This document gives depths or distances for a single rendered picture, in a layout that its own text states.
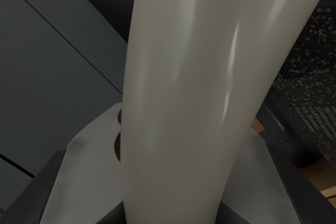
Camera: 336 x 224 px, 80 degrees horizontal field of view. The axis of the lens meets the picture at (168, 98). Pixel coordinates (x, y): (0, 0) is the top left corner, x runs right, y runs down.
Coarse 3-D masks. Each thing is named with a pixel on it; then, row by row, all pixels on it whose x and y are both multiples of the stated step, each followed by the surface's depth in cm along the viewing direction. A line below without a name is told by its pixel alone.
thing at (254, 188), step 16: (256, 144) 9; (240, 160) 8; (256, 160) 8; (272, 160) 8; (240, 176) 7; (256, 176) 7; (272, 176) 7; (224, 192) 7; (240, 192) 7; (256, 192) 7; (272, 192) 7; (224, 208) 7; (240, 208) 6; (256, 208) 6; (272, 208) 6; (288, 208) 6
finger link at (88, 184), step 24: (96, 120) 11; (120, 120) 12; (72, 144) 9; (96, 144) 9; (72, 168) 8; (96, 168) 8; (72, 192) 7; (96, 192) 7; (120, 192) 7; (48, 216) 6; (72, 216) 6; (96, 216) 6; (120, 216) 7
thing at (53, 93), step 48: (0, 0) 44; (48, 0) 61; (0, 48) 37; (48, 48) 48; (96, 48) 68; (0, 96) 32; (48, 96) 39; (96, 96) 52; (0, 144) 28; (48, 144) 33; (0, 192) 25
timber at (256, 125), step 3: (255, 117) 100; (255, 120) 101; (258, 120) 101; (252, 123) 102; (255, 123) 102; (258, 123) 102; (261, 123) 105; (252, 126) 103; (255, 126) 103; (258, 126) 103; (261, 126) 103; (255, 129) 104; (258, 129) 104; (261, 129) 104; (258, 132) 105
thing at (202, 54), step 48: (144, 0) 3; (192, 0) 3; (240, 0) 2; (288, 0) 2; (144, 48) 3; (192, 48) 3; (240, 48) 3; (288, 48) 3; (144, 96) 3; (192, 96) 3; (240, 96) 3; (144, 144) 4; (192, 144) 4; (240, 144) 4; (144, 192) 4; (192, 192) 4
